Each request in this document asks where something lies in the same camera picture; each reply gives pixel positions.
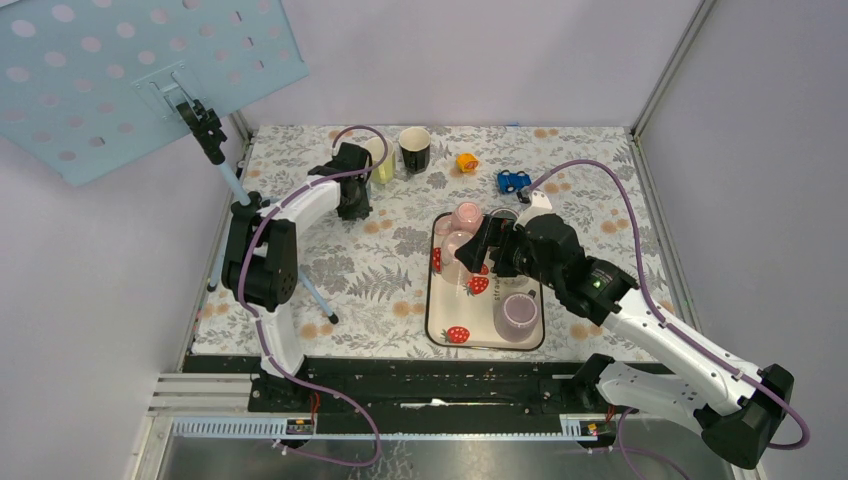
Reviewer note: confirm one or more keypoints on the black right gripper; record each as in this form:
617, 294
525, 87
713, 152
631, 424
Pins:
494, 232

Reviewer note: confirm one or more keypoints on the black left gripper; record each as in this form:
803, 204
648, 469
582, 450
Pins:
361, 209

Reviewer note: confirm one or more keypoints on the green octagonal mug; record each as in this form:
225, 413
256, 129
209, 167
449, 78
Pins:
385, 151

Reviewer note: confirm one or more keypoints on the purple mug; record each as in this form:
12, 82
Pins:
517, 315

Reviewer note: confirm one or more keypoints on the black mug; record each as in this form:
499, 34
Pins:
415, 143

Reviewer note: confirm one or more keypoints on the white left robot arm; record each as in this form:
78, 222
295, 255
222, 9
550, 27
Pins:
261, 266

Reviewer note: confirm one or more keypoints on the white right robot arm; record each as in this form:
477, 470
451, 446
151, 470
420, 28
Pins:
735, 406

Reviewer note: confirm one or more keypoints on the dark grey mug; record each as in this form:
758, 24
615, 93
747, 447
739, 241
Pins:
503, 217

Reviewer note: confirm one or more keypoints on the pink octagonal mug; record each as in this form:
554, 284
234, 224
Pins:
466, 218

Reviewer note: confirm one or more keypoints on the white floral mug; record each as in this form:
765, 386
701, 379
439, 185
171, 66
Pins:
519, 282

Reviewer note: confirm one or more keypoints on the tall pale pink mug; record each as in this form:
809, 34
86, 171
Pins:
453, 270

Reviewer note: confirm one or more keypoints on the blue toy car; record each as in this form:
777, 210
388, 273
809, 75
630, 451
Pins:
511, 182

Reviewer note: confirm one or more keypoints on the yellow toy car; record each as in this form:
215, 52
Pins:
467, 163

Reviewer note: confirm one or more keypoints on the floral tablecloth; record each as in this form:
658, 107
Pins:
374, 273

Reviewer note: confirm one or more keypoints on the white strawberry tray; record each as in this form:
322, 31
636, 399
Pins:
464, 316

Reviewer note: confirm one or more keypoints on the blue tripod stand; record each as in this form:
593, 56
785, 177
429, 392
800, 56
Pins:
206, 128

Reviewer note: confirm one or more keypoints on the blue perforated stand plate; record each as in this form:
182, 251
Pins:
90, 86

